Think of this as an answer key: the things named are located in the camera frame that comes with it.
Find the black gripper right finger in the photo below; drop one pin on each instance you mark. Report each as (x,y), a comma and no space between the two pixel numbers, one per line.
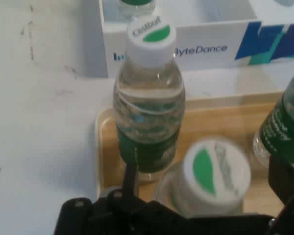
(291,195)

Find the water bottle with green label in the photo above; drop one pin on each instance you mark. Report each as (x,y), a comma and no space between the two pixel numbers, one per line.
(284,122)
(215,169)
(137,7)
(149,110)

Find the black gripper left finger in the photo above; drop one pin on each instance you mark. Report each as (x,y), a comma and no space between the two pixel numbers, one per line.
(100,215)

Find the white box with blue print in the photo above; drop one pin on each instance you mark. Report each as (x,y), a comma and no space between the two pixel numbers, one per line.
(205,36)

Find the wooden tray with cream rim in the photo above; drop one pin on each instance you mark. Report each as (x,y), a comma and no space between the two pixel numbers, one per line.
(210,117)

